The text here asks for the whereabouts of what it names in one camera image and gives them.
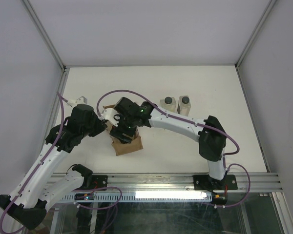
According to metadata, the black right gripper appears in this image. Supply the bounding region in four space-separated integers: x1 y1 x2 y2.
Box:
109 113 136 144

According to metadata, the clear bottle dark cap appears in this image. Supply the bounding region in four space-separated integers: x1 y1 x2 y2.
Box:
160 97 177 112
177 96 191 116

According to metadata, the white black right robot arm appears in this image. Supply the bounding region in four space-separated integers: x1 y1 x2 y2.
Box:
104 97 229 191

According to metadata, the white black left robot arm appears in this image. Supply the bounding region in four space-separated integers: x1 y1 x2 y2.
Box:
0 104 106 230

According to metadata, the small circuit board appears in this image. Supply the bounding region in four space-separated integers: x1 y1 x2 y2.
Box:
74 193 96 201

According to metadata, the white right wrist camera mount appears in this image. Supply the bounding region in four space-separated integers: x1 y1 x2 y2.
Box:
99 108 121 127

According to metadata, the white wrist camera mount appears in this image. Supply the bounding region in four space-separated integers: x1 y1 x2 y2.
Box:
99 108 121 127
66 96 87 107

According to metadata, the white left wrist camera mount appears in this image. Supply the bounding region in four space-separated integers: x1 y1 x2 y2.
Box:
66 96 87 107

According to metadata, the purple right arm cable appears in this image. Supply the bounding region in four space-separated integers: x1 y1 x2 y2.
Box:
97 89 251 209

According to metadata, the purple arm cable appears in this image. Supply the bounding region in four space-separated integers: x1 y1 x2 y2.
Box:
97 89 251 209
0 91 123 232

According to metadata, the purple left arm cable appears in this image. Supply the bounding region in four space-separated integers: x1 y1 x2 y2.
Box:
0 91 123 232

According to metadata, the white perforated cable duct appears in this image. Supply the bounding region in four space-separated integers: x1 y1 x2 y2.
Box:
59 190 212 203

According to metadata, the aluminium corner post left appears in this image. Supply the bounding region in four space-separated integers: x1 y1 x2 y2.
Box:
21 0 66 71

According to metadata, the aluminium corner post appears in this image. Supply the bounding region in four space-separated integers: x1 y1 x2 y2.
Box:
21 0 66 71
235 0 279 70

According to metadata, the aluminium mounting rail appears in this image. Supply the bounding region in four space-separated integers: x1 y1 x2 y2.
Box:
93 172 283 194

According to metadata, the aluminium corner post right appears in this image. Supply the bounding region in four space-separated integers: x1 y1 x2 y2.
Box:
235 0 279 70

